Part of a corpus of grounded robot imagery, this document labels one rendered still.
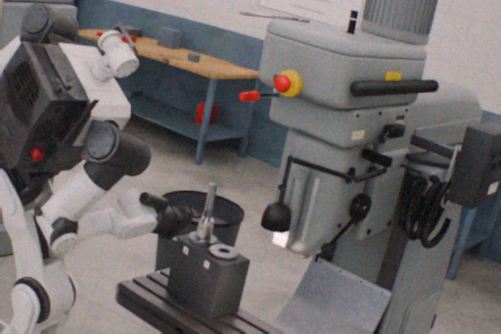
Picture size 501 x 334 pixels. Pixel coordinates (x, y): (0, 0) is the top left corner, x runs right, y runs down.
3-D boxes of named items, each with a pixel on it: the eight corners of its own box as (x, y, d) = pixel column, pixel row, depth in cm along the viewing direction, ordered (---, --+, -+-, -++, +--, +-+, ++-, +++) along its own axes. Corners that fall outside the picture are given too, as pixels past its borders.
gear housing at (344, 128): (345, 151, 163) (354, 110, 160) (265, 119, 178) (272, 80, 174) (404, 139, 187) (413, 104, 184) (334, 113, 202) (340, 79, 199)
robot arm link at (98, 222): (110, 242, 191) (47, 260, 180) (93, 214, 196) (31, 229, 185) (118, 217, 183) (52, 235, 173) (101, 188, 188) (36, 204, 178)
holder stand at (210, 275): (209, 320, 212) (222, 262, 205) (165, 288, 227) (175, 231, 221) (238, 311, 219) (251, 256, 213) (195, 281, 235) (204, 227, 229)
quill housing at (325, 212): (316, 267, 176) (345, 147, 166) (254, 237, 189) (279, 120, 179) (352, 251, 190) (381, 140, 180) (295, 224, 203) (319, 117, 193)
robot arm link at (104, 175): (86, 183, 165) (126, 144, 162) (70, 156, 169) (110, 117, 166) (114, 194, 175) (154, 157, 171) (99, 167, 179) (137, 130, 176)
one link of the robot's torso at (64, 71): (3, 205, 172) (73, 109, 154) (-40, 104, 185) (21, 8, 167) (88, 200, 195) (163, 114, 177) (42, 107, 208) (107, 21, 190)
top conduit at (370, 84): (360, 99, 151) (363, 83, 150) (344, 93, 153) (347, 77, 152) (437, 93, 184) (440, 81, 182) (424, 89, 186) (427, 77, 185)
